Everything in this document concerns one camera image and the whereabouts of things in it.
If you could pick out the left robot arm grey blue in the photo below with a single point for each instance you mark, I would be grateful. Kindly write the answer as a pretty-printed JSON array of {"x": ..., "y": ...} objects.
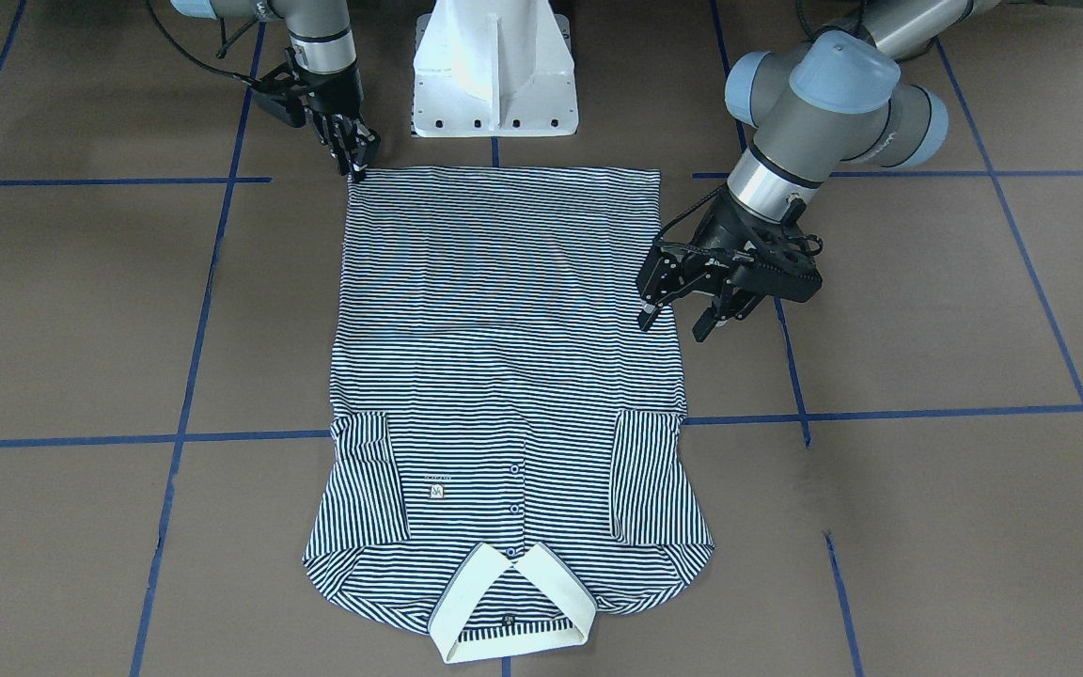
[{"x": 838, "y": 98}]

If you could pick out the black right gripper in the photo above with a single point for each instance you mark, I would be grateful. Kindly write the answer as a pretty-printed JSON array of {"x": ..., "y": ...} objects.
[{"x": 338, "y": 98}]

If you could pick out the navy white striped polo shirt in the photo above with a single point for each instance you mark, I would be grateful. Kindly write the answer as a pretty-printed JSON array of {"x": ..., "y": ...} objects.
[{"x": 507, "y": 465}]

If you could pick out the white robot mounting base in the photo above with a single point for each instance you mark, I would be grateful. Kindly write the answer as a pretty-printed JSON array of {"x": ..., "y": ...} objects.
[{"x": 494, "y": 69}]

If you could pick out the brown table cover mat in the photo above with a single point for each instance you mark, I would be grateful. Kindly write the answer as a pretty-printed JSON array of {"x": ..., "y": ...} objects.
[{"x": 893, "y": 473}]

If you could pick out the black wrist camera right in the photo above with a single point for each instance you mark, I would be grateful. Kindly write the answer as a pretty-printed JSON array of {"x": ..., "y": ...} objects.
[{"x": 276, "y": 94}]

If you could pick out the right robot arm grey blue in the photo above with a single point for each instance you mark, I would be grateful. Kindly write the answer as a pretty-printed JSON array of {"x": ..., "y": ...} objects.
[{"x": 320, "y": 39}]

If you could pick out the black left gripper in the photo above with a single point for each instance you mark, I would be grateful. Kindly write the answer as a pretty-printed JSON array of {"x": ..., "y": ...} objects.
[{"x": 722, "y": 228}]

